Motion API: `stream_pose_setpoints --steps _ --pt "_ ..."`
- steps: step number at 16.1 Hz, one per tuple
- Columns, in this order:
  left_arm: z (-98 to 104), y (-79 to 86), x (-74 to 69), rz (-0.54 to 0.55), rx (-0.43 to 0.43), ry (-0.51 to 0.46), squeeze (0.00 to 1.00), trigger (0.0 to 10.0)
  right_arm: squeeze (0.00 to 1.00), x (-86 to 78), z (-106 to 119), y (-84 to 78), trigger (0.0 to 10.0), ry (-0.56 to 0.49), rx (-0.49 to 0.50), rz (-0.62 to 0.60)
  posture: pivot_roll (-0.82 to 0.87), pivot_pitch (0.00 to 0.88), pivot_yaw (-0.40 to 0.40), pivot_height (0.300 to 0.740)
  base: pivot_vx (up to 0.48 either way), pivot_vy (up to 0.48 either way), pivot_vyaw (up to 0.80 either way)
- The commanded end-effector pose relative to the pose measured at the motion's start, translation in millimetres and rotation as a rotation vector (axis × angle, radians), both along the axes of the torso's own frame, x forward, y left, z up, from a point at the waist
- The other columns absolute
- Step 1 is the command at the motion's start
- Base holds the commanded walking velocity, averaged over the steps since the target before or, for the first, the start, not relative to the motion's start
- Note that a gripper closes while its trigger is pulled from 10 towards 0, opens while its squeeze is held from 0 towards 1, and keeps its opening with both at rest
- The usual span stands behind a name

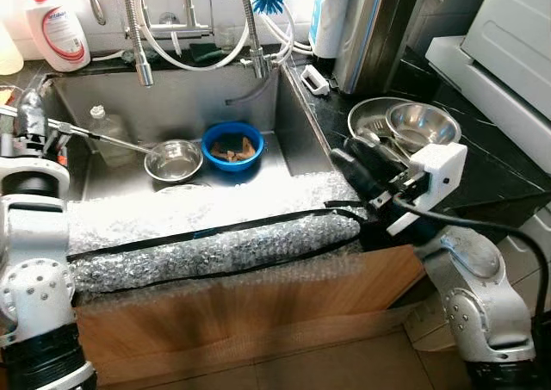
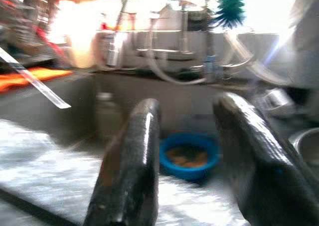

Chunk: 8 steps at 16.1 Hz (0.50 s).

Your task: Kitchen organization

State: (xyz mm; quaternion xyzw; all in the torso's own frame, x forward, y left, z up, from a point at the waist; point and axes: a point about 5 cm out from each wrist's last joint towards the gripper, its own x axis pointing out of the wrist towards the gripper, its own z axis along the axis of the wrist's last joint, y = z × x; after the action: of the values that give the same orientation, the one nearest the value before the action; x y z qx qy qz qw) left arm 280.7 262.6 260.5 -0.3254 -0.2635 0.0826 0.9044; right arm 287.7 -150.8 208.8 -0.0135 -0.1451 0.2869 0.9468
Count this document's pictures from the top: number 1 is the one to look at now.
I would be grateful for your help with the white soap dispenser red pump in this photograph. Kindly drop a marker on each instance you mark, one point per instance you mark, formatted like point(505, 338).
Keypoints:
point(58, 33)

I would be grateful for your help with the brown sponge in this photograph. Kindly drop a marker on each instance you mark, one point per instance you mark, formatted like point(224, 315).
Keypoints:
point(234, 151)

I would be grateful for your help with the blue plastic bowl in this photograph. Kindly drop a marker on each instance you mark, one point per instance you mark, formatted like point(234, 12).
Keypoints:
point(211, 159)

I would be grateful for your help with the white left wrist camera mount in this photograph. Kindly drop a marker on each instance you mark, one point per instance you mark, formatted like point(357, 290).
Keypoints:
point(34, 166)

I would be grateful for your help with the small stainless steel bowl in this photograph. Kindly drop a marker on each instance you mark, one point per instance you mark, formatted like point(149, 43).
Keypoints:
point(174, 162)

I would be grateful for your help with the tall stainless steel appliance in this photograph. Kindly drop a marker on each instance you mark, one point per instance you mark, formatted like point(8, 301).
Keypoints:
point(374, 33)

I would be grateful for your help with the medium stainless steel bowl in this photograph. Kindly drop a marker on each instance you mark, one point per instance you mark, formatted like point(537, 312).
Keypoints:
point(422, 125)

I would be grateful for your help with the clear bubble wrap padding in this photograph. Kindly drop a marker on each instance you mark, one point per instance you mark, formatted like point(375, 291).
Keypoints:
point(198, 196)

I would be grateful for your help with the dark green scouring pad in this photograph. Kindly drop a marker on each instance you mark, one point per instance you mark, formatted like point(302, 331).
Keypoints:
point(207, 54)

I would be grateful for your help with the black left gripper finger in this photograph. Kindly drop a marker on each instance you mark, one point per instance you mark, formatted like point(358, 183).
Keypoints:
point(31, 116)

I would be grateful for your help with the white washing machine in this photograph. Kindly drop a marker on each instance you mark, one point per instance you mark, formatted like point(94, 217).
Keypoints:
point(508, 37)

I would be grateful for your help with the translucent bottle with white liquid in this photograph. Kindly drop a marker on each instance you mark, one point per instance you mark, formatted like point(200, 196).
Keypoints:
point(9, 52)

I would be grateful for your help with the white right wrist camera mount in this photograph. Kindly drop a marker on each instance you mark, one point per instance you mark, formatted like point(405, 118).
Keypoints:
point(439, 170)

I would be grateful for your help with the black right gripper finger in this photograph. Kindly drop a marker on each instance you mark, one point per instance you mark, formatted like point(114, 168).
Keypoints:
point(374, 153)
point(357, 176)

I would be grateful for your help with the clear plastic bottle white cap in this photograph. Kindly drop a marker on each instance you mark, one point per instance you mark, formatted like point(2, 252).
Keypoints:
point(110, 136)

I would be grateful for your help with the small white plastic clip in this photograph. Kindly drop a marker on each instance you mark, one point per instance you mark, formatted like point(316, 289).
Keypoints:
point(316, 81)

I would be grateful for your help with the long thin metal utensil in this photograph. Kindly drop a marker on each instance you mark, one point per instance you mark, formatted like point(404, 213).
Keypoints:
point(103, 137)

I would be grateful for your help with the wooden cabinet front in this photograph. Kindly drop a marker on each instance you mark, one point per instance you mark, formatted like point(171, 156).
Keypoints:
point(258, 312)

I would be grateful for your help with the stainless steel sink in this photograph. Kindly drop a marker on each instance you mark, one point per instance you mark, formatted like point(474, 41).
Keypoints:
point(181, 97)

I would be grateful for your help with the white bottle with blue label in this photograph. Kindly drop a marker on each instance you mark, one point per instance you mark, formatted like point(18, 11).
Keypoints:
point(325, 15)

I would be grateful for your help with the steel spring pull-down faucet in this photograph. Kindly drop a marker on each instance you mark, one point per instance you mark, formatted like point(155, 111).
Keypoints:
point(138, 46)

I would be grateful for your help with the large stainless steel bowl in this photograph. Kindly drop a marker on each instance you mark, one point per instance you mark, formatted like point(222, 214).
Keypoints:
point(366, 114)

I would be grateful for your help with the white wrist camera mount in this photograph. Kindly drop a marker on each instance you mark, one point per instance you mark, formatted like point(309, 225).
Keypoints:
point(34, 166)
point(439, 170)

